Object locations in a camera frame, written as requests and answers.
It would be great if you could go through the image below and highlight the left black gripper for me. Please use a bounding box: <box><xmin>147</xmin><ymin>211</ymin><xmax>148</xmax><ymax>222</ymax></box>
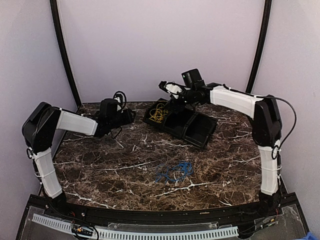
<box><xmin>108</xmin><ymin>108</ymin><xmax>136</xmax><ymax>130</ymax></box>

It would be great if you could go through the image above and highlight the blue cable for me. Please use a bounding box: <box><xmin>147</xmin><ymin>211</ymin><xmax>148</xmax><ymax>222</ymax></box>
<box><xmin>154</xmin><ymin>161</ymin><xmax>195</xmax><ymax>183</ymax></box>

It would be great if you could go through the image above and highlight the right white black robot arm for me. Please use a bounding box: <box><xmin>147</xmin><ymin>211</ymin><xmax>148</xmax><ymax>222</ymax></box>
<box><xmin>159</xmin><ymin>68</ymin><xmax>287</xmax><ymax>197</ymax></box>

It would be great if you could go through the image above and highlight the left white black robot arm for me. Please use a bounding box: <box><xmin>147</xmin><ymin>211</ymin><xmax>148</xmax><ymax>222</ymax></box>
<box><xmin>21</xmin><ymin>98</ymin><xmax>136</xmax><ymax>199</ymax></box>

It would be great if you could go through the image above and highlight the black three-compartment bin tray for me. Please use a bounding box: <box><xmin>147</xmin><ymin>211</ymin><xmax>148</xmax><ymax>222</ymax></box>
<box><xmin>143</xmin><ymin>98</ymin><xmax>218</xmax><ymax>149</ymax></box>

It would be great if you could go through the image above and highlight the blue object bottom corner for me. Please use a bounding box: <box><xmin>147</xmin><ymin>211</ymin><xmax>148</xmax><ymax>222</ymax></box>
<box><xmin>302</xmin><ymin>232</ymin><xmax>319</xmax><ymax>240</ymax></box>

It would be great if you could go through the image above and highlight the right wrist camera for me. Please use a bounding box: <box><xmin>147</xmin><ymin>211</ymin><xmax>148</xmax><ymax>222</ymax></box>
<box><xmin>158</xmin><ymin>81</ymin><xmax>186</xmax><ymax>99</ymax></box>

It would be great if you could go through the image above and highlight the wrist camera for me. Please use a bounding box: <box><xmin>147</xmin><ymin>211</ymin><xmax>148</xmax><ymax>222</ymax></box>
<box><xmin>113</xmin><ymin>90</ymin><xmax>127</xmax><ymax>111</ymax></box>
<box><xmin>158</xmin><ymin>81</ymin><xmax>186</xmax><ymax>99</ymax></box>

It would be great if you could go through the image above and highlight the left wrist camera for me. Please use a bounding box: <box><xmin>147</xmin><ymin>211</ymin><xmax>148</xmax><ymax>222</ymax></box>
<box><xmin>113</xmin><ymin>90</ymin><xmax>127</xmax><ymax>111</ymax></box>

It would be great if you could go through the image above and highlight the white slotted cable duct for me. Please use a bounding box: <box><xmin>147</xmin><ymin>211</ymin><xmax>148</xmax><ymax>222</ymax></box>
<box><xmin>31</xmin><ymin>213</ymin><xmax>239</xmax><ymax>240</ymax></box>

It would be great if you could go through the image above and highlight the black front rail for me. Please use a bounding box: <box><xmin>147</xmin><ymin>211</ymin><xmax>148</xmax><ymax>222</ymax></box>
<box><xmin>45</xmin><ymin>198</ymin><xmax>262</xmax><ymax>226</ymax></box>

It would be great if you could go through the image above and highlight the left black frame post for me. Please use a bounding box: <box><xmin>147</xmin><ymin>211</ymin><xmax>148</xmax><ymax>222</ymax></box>
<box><xmin>49</xmin><ymin>0</ymin><xmax>82</xmax><ymax>107</ymax></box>

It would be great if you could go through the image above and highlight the black frame post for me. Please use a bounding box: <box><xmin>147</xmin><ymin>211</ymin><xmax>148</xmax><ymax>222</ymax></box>
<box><xmin>245</xmin><ymin>0</ymin><xmax>272</xmax><ymax>94</ymax></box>
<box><xmin>49</xmin><ymin>0</ymin><xmax>82</xmax><ymax>107</ymax></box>

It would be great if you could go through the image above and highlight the right black frame post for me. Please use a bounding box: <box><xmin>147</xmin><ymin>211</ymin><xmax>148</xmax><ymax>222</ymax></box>
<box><xmin>245</xmin><ymin>0</ymin><xmax>272</xmax><ymax>94</ymax></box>

